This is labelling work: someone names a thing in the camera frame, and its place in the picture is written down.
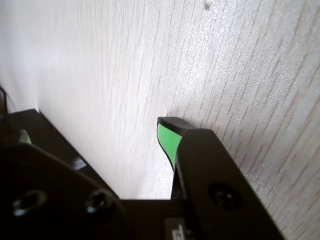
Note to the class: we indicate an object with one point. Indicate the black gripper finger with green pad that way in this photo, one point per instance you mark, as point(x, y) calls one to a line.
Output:
point(212, 175)

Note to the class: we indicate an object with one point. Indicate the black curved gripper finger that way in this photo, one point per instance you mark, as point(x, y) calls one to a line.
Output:
point(50, 195)

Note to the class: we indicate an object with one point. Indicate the black open box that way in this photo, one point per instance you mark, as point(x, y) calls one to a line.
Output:
point(85, 170)

